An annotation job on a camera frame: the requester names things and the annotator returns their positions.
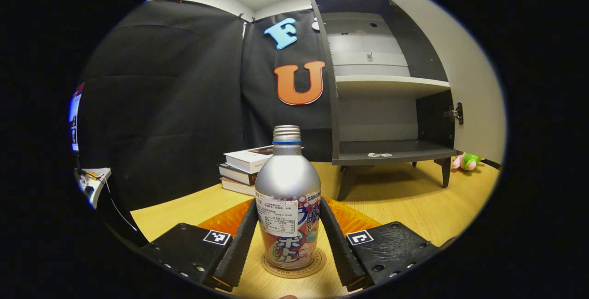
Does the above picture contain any grey cabinet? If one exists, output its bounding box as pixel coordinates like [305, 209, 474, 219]
[305, 0, 464, 201]

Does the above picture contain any computer monitor screen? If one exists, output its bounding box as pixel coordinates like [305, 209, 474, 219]
[69, 83, 86, 152]

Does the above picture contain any silver bottle with colourful label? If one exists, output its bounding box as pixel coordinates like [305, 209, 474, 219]
[254, 125, 322, 270]

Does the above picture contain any white object with cable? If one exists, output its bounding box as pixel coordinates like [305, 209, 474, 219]
[76, 167, 112, 209]

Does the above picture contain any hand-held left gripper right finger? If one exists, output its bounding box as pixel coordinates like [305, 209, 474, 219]
[319, 196, 440, 292]

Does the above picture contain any pink and green plush toy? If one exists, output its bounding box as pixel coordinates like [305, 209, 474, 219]
[452, 153, 484, 172]

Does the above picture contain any white book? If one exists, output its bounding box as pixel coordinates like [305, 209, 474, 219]
[223, 145, 277, 174]

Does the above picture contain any beige cabinet door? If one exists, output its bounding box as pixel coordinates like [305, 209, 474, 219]
[374, 0, 507, 165]

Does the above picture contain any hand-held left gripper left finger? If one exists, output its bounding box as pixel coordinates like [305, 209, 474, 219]
[140, 198, 259, 292]

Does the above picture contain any round brown coaster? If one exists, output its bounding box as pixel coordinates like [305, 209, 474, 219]
[260, 248, 327, 279]

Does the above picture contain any metal door hinge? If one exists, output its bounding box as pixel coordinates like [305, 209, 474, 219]
[444, 102, 464, 126]

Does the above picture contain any brown book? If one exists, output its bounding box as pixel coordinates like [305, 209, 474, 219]
[220, 177, 256, 197]

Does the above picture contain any dark book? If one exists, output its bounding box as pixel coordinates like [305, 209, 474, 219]
[218, 163, 258, 186]

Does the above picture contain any black backdrop cloth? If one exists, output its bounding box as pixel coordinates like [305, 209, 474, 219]
[76, 0, 334, 235]

